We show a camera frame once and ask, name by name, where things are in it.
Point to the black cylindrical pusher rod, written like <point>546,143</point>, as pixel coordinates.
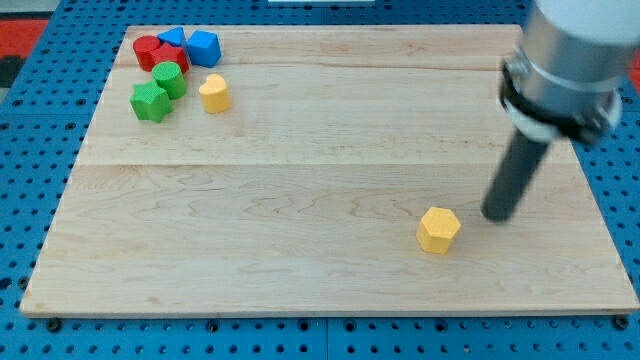
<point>514,174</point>

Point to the yellow hexagon block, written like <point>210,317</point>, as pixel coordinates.
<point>437,230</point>

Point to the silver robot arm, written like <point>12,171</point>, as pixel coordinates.
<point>561,82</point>

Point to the yellow heart block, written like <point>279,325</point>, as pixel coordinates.
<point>214,94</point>

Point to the blue cube block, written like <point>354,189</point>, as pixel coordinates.
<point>204,49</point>

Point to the green cylinder block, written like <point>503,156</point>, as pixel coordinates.
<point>169,77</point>

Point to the blue triangle block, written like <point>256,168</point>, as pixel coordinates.
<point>174,36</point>

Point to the red star block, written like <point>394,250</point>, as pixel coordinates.
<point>169,53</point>

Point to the green star block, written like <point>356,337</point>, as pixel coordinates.
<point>150,102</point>

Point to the red cylinder block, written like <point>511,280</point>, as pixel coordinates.
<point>143,47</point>

